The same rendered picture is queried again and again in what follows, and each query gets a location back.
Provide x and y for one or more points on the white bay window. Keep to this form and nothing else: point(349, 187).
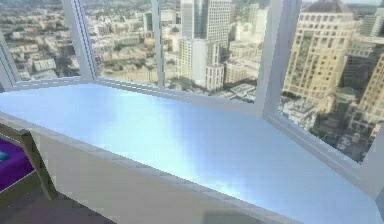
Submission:
point(213, 96)

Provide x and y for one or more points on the teal pillow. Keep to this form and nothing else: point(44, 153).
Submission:
point(2, 156)

